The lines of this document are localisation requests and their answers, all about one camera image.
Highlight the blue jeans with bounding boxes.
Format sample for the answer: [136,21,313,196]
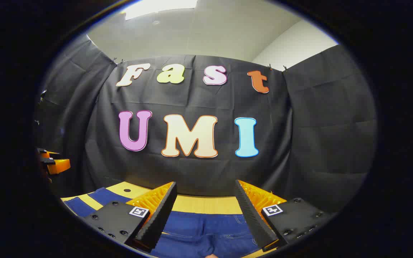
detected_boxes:
[63,187,264,258]

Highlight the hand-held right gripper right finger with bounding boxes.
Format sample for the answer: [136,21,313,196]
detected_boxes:
[234,179,337,253]

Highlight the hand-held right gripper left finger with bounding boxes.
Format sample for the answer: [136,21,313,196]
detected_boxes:
[84,181,178,252]

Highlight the black backdrop cloth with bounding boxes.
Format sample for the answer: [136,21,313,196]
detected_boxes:
[33,34,378,215]

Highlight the ceiling light panel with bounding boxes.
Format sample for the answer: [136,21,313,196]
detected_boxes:
[123,0,199,21]

